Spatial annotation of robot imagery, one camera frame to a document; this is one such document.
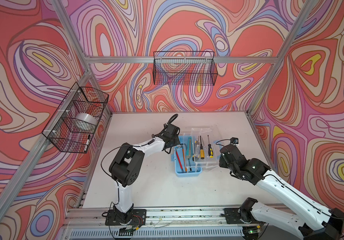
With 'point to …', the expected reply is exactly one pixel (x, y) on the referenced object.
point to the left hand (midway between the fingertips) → (179, 139)
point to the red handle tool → (179, 160)
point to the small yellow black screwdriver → (210, 151)
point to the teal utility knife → (189, 149)
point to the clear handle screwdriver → (197, 149)
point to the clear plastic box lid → (205, 147)
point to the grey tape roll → (88, 117)
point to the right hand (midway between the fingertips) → (223, 159)
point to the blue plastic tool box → (194, 170)
